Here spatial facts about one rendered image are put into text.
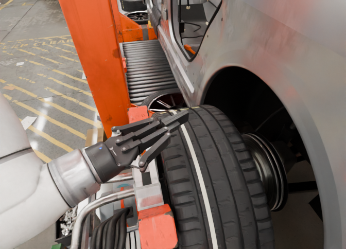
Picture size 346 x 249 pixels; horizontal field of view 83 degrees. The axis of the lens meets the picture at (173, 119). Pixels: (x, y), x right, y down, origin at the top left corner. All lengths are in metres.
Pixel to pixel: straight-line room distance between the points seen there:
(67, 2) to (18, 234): 0.67
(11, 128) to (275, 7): 0.55
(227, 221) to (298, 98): 0.31
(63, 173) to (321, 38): 0.49
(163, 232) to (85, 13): 0.72
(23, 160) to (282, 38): 0.53
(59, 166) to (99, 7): 0.59
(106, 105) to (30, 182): 0.69
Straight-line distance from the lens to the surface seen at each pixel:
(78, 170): 0.37
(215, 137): 0.55
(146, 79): 2.55
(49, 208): 0.38
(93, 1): 0.81
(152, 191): 0.52
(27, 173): 0.37
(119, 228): 0.59
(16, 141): 0.39
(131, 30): 2.87
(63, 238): 1.19
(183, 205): 0.49
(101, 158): 0.37
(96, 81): 0.93
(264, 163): 0.82
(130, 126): 0.44
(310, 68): 0.45
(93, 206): 0.67
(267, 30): 0.55
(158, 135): 0.42
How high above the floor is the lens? 1.59
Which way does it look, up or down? 44 degrees down
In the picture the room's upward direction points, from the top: straight up
